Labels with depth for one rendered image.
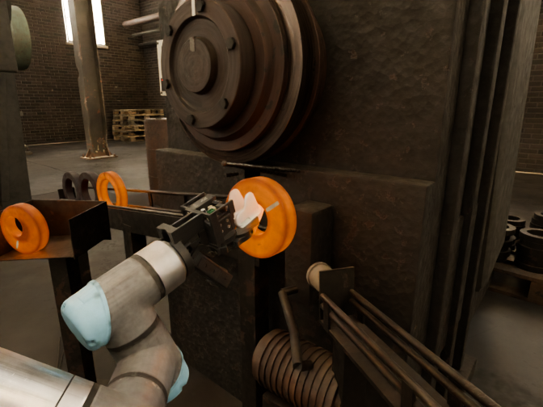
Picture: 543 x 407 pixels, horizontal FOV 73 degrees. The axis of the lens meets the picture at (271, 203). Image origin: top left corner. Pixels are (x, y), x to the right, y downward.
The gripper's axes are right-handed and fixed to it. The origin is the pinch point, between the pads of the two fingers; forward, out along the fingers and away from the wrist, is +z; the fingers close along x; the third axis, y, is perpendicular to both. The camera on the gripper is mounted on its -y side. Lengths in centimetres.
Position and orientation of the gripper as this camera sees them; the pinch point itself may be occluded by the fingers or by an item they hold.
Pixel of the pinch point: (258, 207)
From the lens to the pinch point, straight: 68.5
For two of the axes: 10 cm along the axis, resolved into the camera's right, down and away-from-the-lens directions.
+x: -7.7, -1.9, 6.0
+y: -1.6, -8.6, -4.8
